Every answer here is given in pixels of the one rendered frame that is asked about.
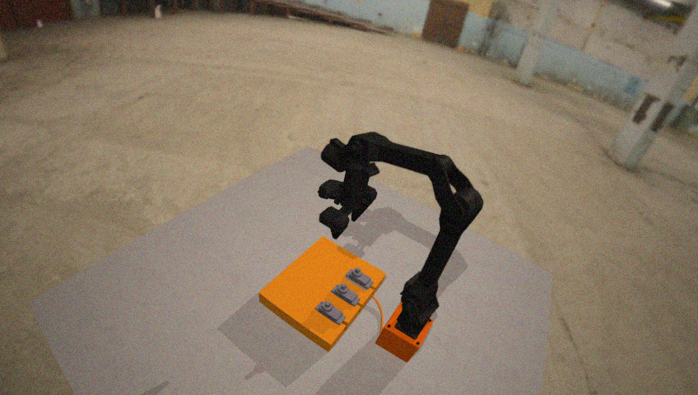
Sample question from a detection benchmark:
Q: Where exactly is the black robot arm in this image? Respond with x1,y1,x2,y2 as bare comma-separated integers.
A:
321,132,483,340

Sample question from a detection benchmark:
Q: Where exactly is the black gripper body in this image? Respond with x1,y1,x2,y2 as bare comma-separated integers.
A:
319,181,377,233

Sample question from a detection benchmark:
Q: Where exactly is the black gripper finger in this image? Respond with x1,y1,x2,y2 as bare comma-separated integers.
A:
330,227,347,239
351,199,372,222

